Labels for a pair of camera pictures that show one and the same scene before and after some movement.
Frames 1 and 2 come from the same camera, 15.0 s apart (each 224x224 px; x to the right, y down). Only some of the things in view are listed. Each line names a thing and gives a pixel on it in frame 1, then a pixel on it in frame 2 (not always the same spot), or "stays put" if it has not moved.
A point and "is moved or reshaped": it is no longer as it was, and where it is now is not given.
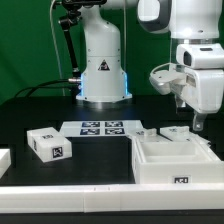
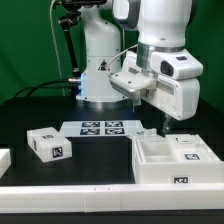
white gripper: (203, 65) to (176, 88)
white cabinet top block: (49, 144) stays put
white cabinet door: (183, 134) is moved or reshaped
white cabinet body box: (158, 160) stays put
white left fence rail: (5, 160) stays put
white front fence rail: (112, 198) stays put
